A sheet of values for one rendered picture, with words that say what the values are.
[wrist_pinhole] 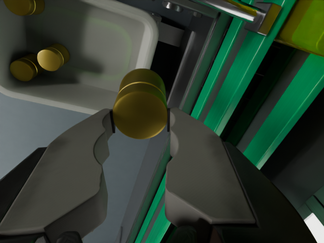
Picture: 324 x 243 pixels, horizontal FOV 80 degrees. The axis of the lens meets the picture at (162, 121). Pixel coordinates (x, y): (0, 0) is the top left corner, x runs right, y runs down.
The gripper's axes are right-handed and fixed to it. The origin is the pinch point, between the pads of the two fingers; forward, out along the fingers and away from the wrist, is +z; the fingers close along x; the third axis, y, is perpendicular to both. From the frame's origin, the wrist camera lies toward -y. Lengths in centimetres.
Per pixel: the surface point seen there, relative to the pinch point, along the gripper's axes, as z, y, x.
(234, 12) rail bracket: 6.1, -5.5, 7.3
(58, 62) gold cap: 20.7, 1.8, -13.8
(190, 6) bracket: 13.6, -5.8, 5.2
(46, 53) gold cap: 20.6, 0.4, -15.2
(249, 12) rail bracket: 6.1, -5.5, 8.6
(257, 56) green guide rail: 5.8, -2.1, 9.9
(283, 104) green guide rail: 8.1, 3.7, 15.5
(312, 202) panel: 4.3, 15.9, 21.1
